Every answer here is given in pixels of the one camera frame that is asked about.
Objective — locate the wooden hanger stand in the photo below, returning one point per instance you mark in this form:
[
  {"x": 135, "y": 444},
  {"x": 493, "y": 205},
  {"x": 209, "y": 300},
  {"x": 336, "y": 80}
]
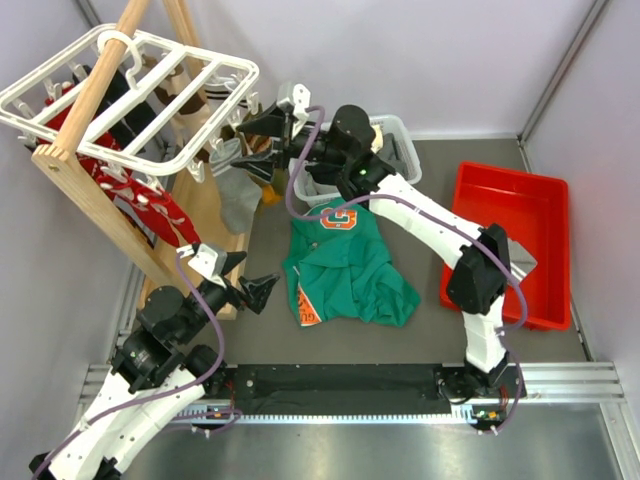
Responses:
[{"x": 59, "y": 162}]

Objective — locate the green jersey shirt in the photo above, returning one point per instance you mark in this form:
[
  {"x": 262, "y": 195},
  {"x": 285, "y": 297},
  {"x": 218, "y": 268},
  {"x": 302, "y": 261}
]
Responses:
[{"x": 340, "y": 267}]

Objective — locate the grey cloth in basket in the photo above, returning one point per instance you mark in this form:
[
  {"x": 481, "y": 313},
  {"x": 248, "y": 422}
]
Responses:
[{"x": 390, "y": 154}]

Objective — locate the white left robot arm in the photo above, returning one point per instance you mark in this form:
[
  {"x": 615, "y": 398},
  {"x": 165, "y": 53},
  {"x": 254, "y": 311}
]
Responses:
[{"x": 173, "y": 358}]

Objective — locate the red plastic bin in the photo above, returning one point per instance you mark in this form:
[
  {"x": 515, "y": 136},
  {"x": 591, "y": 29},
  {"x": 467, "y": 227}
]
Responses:
[{"x": 534, "y": 211}]

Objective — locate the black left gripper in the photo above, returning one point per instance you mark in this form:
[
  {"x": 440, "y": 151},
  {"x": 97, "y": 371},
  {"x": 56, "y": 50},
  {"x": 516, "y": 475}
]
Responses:
[{"x": 258, "y": 291}]

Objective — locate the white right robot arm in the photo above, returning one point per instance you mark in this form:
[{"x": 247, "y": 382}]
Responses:
[{"x": 478, "y": 257}]

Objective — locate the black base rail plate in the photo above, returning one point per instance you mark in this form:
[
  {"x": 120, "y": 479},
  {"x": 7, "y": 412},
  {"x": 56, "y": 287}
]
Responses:
[{"x": 332, "y": 389}]

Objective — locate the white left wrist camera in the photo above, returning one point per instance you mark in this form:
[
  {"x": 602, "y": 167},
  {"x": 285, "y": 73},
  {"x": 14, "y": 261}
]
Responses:
[{"x": 205, "y": 259}]

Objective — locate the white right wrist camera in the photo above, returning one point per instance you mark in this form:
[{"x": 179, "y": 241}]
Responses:
[{"x": 294, "y": 98}]

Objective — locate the red patterned socks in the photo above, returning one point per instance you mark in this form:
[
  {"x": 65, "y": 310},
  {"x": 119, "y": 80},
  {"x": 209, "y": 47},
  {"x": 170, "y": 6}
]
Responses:
[{"x": 153, "y": 206}]

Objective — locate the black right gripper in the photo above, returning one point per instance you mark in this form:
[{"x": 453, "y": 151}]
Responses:
[{"x": 272, "y": 123}]

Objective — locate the grey sock with white stripes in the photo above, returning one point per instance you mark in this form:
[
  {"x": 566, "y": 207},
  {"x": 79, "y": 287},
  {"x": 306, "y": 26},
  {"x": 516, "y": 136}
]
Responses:
[{"x": 239, "y": 194}]

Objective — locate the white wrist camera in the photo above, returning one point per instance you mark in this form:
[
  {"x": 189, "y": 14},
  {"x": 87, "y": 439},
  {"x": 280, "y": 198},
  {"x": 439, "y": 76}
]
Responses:
[
  {"x": 294, "y": 98},
  {"x": 205, "y": 259}
]

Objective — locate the white clip drying hanger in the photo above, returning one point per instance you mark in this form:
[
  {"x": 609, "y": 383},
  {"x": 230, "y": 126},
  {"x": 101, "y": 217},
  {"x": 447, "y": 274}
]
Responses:
[{"x": 153, "y": 58}]

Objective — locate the olive orange striped sock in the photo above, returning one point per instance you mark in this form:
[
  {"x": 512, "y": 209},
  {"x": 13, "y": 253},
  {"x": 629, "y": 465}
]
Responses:
[{"x": 253, "y": 144}]

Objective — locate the white plastic laundry basket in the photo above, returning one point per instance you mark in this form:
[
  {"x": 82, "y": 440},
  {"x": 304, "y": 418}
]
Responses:
[{"x": 313, "y": 193}]

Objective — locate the cream cloth strip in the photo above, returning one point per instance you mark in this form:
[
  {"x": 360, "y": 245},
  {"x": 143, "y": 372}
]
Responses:
[{"x": 378, "y": 141}]

